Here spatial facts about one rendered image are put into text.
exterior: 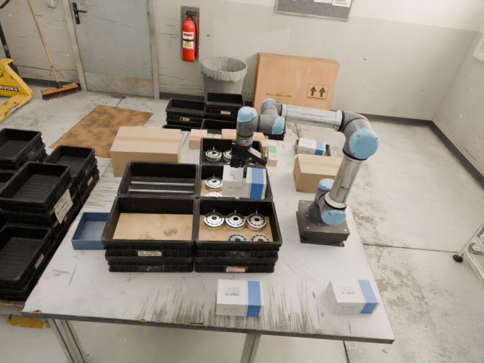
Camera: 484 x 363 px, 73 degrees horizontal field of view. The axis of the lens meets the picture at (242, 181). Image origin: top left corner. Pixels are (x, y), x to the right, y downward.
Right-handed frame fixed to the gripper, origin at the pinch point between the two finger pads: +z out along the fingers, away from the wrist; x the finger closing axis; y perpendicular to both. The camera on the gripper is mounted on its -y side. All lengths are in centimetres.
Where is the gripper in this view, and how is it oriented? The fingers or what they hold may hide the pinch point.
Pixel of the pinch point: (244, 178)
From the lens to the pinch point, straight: 154.4
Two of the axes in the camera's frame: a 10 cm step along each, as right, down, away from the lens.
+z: -0.9, 7.8, 6.2
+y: -10.0, -0.9, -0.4
